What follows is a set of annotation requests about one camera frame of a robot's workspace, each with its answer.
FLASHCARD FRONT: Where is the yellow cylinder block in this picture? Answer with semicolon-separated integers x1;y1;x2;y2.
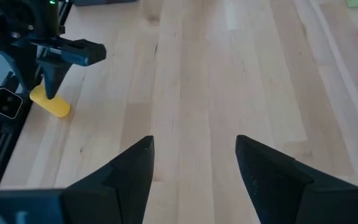
29;83;71;119

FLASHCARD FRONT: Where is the dark smoky plastic bin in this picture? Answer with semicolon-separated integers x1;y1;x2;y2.
71;0;139;7

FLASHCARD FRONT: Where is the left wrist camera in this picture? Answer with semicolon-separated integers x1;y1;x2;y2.
0;86;24;123

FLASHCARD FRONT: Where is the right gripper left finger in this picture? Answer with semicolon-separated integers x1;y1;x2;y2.
0;135;155;224

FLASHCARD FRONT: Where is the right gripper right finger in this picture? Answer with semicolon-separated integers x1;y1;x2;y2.
234;134;358;224

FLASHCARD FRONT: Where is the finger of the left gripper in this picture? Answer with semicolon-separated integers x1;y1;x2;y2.
37;60;73;101

